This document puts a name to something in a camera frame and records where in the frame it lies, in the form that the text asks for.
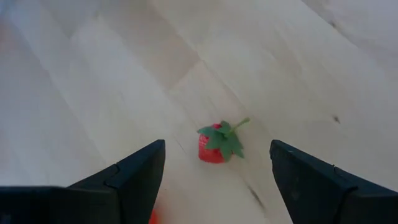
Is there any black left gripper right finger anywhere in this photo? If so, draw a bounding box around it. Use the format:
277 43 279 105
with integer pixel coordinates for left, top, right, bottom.
269 139 398 224

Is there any strawberry with big leaves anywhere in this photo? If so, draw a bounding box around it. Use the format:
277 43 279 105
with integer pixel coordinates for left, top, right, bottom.
197 117 251 164

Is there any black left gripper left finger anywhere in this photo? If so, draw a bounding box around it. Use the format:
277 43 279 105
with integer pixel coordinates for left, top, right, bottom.
0 139 166 224

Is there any small red strawberry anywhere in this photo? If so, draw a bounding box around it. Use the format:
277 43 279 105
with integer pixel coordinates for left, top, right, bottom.
148 208 160 224

